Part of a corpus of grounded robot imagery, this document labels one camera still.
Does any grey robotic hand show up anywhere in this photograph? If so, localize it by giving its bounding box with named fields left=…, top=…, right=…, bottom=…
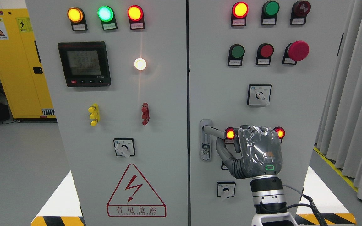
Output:
left=216, top=126, right=282, bottom=179

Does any silver door handle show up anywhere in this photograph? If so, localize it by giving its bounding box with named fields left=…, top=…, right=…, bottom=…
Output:
left=200, top=119, right=227, bottom=161

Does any red lit indicator middle right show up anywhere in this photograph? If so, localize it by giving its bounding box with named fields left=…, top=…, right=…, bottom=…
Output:
left=273, top=127, right=286, bottom=143

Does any red lit indicator middle left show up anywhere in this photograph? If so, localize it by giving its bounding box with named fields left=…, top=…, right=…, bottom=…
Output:
left=225, top=127, right=235, bottom=144

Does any grey curtain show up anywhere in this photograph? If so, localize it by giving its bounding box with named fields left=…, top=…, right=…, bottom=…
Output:
left=316, top=0, right=362, bottom=200

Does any green push button upper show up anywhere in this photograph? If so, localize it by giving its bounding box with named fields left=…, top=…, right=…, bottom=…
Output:
left=228, top=44, right=245, bottom=66

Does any red push button upper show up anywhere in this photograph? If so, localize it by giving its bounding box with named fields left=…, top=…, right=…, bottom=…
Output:
left=255, top=43, right=274, bottom=65

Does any red emergency stop button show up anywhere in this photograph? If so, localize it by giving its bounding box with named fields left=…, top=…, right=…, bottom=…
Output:
left=282, top=40, right=310, bottom=65

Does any grey electrical cabinet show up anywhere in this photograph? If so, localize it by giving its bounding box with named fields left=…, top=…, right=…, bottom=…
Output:
left=25, top=0, right=353, bottom=226

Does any red electric warning sign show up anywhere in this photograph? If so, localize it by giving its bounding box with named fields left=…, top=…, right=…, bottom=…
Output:
left=107, top=164, right=167, bottom=217

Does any red lit indicator top right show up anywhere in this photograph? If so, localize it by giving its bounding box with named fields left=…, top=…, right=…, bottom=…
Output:
left=230, top=1, right=249, bottom=27

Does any green indicator top right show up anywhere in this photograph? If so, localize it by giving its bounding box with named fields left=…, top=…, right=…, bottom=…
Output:
left=261, top=1, right=280, bottom=26

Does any dark red buzzer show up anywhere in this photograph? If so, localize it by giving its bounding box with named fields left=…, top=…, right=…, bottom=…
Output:
left=290, top=0, right=311, bottom=25

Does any white lit indicator light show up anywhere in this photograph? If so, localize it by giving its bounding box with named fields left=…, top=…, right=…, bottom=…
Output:
left=134, top=58, right=147, bottom=71

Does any red lit indicator light left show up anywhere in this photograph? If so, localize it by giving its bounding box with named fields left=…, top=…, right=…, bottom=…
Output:
left=127, top=5, right=145, bottom=30

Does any digital power meter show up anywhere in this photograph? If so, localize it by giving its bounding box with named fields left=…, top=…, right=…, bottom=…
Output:
left=58, top=41, right=112, bottom=87

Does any green lit indicator light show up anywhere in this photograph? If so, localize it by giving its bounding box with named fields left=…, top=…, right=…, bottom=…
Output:
left=97, top=6, right=118, bottom=30

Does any amber indicator light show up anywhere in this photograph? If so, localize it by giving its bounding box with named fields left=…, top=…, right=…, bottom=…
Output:
left=67, top=7, right=88, bottom=31

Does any yellow safety cabinet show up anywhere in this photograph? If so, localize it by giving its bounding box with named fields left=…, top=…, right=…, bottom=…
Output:
left=0, top=8, right=56, bottom=120

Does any lower white selector switch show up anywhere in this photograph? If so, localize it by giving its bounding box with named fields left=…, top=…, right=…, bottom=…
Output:
left=217, top=181, right=236, bottom=201

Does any upper right selector switch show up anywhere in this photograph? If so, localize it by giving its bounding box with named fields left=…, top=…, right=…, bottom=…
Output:
left=247, top=83, right=272, bottom=106

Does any black cable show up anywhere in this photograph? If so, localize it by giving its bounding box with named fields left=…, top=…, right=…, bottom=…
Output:
left=256, top=185, right=329, bottom=226

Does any red terminal post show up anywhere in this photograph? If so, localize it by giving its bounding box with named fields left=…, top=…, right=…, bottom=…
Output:
left=141, top=102, right=150, bottom=126

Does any left door selector switch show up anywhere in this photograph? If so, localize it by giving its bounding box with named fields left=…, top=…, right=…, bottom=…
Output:
left=113, top=138, right=135, bottom=158

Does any yellow terminal post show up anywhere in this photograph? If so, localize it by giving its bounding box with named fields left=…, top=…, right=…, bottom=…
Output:
left=88, top=103, right=101, bottom=127

